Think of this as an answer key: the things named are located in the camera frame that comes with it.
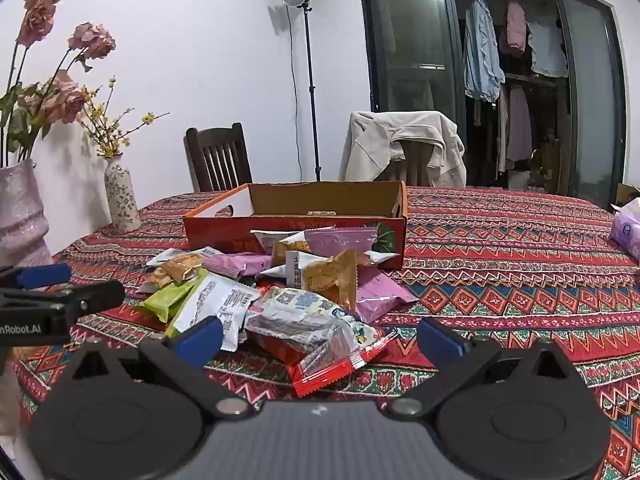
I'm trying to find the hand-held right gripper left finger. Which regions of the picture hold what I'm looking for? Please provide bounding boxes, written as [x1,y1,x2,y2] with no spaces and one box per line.
[70,316,253,420]

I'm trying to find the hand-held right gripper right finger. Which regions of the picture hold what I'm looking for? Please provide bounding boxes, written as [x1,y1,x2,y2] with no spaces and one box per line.
[390,316,577,418]

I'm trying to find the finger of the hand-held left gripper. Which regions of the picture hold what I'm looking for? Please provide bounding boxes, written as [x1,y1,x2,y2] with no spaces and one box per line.
[0,262,72,290]
[52,280,126,317]

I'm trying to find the pile of snack packets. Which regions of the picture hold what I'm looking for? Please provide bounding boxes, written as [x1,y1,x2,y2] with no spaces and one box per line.
[136,226,420,398]

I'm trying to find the orange red cardboard box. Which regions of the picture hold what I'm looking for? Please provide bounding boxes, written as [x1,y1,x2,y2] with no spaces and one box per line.
[182,181,408,271]

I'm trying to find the large pink textured vase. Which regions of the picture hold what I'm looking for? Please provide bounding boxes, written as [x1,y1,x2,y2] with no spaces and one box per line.
[0,159,53,268]

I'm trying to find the floral ceramic vase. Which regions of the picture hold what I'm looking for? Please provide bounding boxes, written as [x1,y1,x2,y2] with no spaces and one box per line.
[104,155,142,234]

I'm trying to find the yellow blossom branches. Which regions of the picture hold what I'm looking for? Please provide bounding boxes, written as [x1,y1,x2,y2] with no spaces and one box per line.
[75,76,171,160]

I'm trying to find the pink rose bouquet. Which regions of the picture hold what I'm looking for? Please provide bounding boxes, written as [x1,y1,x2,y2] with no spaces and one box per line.
[0,0,118,168]

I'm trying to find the brown wooden chair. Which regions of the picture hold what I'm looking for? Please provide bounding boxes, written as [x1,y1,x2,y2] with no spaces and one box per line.
[380,139,435,187]

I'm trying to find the dark wooden chair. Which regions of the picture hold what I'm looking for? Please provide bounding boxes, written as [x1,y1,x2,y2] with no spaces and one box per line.
[183,123,253,193]

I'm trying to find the beige jacket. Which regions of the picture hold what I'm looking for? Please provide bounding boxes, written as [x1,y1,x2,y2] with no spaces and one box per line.
[340,110,467,188]

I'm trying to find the purple tissue pack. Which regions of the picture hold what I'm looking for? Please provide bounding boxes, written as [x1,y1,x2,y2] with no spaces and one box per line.
[609,199,640,261]

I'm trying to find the lilac hanging garment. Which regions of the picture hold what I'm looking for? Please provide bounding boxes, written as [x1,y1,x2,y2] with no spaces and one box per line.
[497,85,533,173]

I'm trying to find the brown cardboard box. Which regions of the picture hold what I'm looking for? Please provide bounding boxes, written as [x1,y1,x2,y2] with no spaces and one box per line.
[614,182,640,211]

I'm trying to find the blue hanging shirt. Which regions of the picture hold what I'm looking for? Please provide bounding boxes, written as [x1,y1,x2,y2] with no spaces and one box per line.
[463,0,506,102]

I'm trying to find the wardrobe with hanging clothes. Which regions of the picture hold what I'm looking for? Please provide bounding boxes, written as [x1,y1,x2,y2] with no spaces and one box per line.
[357,0,628,206]

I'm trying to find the pale blue hanging top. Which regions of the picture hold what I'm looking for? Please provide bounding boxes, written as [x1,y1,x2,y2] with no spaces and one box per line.
[527,10,570,78]

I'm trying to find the pink hanging garment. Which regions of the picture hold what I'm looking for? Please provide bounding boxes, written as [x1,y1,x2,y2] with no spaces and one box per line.
[500,1,530,57]

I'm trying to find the black light cable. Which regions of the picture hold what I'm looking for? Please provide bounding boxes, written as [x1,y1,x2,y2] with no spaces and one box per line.
[286,5,304,181]

